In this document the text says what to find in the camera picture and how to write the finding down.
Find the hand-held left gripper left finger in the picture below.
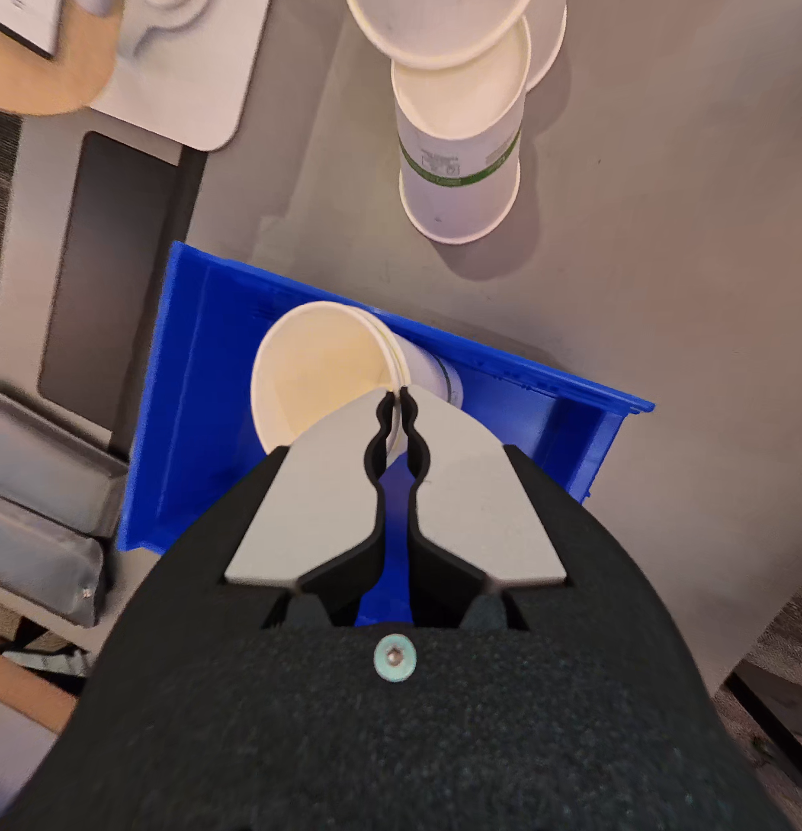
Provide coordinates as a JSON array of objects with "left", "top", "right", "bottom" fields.
[{"left": 223, "top": 386, "right": 395, "bottom": 628}]

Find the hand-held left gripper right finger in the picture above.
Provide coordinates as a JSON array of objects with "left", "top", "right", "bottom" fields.
[{"left": 400, "top": 386, "right": 568, "bottom": 628}]

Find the grey metal tray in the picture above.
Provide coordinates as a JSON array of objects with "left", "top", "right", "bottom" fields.
[
  {"left": 0, "top": 383, "right": 129, "bottom": 536},
  {"left": 0, "top": 490, "right": 106, "bottom": 627}
]

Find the wooden desk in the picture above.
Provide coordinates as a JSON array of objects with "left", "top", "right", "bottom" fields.
[{"left": 0, "top": 649, "right": 77, "bottom": 734}]

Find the dark table cable cover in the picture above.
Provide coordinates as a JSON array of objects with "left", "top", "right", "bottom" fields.
[{"left": 38, "top": 132, "right": 188, "bottom": 426}]

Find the blue plastic bin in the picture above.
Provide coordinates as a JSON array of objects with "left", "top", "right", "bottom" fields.
[{"left": 117, "top": 240, "right": 656, "bottom": 627}]

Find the white board stand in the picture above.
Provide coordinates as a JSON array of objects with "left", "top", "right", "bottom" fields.
[{"left": 90, "top": 0, "right": 272, "bottom": 153}]

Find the white paper cup green band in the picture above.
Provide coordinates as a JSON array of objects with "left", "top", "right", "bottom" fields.
[
  {"left": 346, "top": 0, "right": 533, "bottom": 70},
  {"left": 250, "top": 300, "right": 405, "bottom": 458},
  {"left": 523, "top": 0, "right": 568, "bottom": 92},
  {"left": 391, "top": 16, "right": 533, "bottom": 246}
]

